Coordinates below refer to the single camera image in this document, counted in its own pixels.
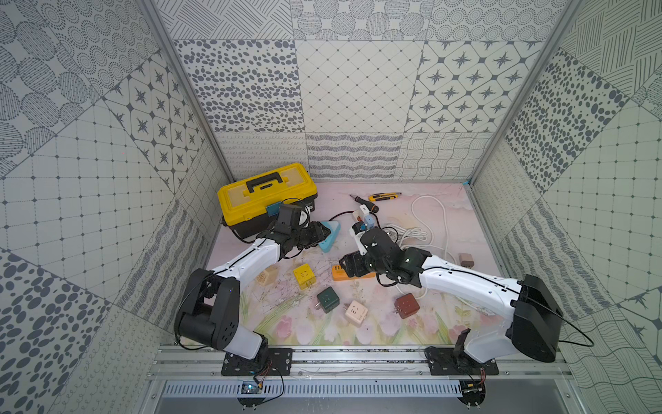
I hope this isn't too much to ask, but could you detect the orange power strip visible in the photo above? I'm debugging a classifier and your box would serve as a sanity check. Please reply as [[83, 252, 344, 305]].
[[332, 265, 376, 282]]

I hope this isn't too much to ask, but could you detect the yellow cube adapter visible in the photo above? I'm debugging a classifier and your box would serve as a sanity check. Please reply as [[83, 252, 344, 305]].
[[293, 264, 317, 290]]

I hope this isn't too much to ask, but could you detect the dark green cube adapter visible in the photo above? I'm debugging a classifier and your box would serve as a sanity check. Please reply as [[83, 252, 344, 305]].
[[317, 286, 340, 314]]

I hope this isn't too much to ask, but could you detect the cream dragon cube adapter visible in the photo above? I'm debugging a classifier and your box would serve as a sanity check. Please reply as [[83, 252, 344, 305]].
[[256, 265, 279, 286]]

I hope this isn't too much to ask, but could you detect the cream deer cube adapter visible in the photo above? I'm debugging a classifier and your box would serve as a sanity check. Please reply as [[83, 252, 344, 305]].
[[345, 300, 368, 327]]

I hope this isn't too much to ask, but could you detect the dark red cube adapter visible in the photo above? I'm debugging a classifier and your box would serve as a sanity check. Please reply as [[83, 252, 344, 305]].
[[394, 293, 420, 319]]

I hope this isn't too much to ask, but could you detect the brown usb charger plug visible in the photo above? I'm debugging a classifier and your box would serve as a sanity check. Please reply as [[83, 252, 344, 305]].
[[458, 253, 475, 269]]

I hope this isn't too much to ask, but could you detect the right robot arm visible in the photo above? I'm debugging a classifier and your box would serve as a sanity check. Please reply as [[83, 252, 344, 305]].
[[339, 228, 563, 363]]

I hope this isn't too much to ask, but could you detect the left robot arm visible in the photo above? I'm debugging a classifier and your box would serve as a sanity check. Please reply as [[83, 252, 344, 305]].
[[173, 204, 331, 365]]

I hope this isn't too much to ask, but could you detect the teal triangular power strip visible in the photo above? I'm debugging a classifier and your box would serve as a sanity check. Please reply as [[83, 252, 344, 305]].
[[318, 221, 341, 254]]

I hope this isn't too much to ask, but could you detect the black orange screwdriver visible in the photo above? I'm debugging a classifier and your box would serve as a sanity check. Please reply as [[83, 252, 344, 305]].
[[350, 194, 379, 213]]

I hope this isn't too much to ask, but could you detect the yellow utility knife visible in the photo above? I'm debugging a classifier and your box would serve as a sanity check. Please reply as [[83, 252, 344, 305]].
[[369, 193, 402, 203]]

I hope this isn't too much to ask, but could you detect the yellow black plastic toolbox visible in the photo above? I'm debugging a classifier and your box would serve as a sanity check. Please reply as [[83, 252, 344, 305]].
[[217, 163, 318, 239]]

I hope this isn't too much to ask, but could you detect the bundled white cable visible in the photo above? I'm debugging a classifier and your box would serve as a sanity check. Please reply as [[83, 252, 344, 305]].
[[384, 223, 433, 249]]

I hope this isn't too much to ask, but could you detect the white power cable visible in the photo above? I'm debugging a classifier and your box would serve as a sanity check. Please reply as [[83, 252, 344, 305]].
[[387, 195, 492, 314]]

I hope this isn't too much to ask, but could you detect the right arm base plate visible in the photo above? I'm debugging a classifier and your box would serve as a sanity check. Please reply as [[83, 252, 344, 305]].
[[424, 346, 499, 377]]

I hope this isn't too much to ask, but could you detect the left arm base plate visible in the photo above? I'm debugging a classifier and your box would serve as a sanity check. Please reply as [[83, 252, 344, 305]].
[[222, 348, 294, 377]]

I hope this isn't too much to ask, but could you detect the aluminium rail frame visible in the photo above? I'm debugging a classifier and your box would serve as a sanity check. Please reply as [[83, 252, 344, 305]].
[[147, 345, 572, 381]]

